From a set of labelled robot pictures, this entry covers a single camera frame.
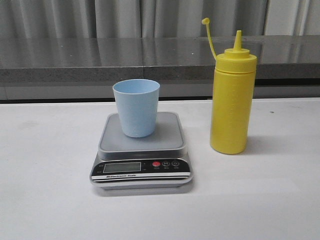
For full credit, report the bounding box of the light blue plastic cup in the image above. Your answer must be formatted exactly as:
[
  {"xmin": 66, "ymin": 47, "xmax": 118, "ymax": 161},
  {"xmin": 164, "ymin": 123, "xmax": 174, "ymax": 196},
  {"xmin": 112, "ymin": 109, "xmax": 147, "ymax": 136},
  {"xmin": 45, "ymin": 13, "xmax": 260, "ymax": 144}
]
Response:
[{"xmin": 112, "ymin": 79, "xmax": 160, "ymax": 138}]

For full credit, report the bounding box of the yellow squeeze bottle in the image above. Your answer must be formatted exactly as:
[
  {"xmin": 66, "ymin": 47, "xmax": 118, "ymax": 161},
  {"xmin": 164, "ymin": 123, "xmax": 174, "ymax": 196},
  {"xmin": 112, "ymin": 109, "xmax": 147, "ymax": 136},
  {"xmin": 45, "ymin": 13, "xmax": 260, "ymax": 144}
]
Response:
[{"xmin": 201, "ymin": 17, "xmax": 258, "ymax": 155}]

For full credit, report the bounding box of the silver electronic kitchen scale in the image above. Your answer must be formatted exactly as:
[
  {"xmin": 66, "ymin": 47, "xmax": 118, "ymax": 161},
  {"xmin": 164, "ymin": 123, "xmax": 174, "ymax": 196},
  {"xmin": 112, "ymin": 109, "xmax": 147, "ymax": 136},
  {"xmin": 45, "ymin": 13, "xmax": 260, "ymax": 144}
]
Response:
[{"xmin": 89, "ymin": 111, "xmax": 194, "ymax": 190}]

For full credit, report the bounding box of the grey stone counter ledge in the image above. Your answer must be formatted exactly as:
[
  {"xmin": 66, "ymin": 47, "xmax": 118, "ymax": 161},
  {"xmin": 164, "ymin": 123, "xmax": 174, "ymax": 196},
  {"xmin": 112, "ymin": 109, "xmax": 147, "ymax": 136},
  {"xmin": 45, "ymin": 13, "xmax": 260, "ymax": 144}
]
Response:
[{"xmin": 0, "ymin": 35, "xmax": 320, "ymax": 103}]

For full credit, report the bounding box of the grey curtain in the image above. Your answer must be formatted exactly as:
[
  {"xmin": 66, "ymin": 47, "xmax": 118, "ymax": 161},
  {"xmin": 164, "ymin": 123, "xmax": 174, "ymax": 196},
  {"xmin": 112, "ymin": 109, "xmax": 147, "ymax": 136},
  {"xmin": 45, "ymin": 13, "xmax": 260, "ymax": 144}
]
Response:
[{"xmin": 0, "ymin": 0, "xmax": 320, "ymax": 39}]

